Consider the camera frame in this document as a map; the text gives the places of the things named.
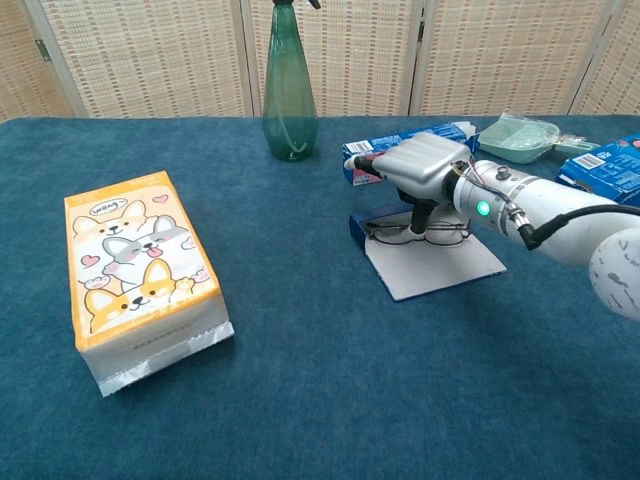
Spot robot right five-finger hand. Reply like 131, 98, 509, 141
349, 132, 476, 241

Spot black thin-frame eyeglasses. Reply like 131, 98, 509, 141
367, 219, 472, 249

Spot grey and blue box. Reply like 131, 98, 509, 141
348, 202, 509, 303

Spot long blue cookie box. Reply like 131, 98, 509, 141
342, 122, 479, 189

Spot green dustpan in bag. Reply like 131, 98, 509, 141
477, 110, 601, 165

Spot woven folding screen panel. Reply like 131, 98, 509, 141
239, 0, 426, 119
0, 0, 76, 124
567, 0, 640, 117
409, 0, 616, 117
22, 0, 259, 120

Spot green spray bottle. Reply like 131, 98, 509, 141
261, 0, 320, 163

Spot wide blue cookie box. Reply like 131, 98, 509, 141
554, 133, 640, 206

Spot blue table cloth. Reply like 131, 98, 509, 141
0, 115, 640, 480

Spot orange corgi tissue pack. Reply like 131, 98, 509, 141
63, 169, 235, 399

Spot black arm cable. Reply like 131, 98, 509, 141
519, 202, 640, 251

